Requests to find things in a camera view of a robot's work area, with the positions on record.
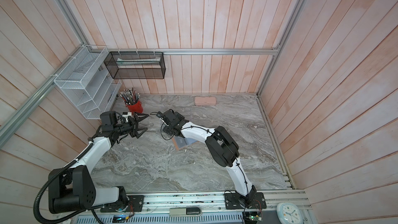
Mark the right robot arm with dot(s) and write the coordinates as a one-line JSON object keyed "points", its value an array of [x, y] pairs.
{"points": [[221, 145]]}

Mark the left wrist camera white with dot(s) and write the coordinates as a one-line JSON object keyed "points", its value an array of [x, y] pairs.
{"points": [[123, 117]]}

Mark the white wire mesh shelf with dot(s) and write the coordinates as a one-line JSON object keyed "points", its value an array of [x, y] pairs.
{"points": [[87, 84]]}

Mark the red pen cup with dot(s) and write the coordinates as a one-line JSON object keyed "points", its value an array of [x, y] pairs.
{"points": [[135, 108]]}

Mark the white analog clock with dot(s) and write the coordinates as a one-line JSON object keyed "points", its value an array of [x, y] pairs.
{"points": [[289, 213]]}

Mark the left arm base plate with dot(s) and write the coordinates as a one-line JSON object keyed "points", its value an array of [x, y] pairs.
{"points": [[132, 203]]}

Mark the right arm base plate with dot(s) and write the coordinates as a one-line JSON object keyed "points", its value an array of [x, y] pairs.
{"points": [[234, 200]]}

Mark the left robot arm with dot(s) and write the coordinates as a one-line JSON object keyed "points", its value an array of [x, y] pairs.
{"points": [[71, 189]]}

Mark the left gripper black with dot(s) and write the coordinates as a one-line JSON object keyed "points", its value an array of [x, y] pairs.
{"points": [[134, 124]]}

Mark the black mesh wall basket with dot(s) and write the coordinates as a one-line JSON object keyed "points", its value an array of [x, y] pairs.
{"points": [[135, 65]]}

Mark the grey black handheld device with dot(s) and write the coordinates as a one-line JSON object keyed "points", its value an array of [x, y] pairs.
{"points": [[185, 211]]}

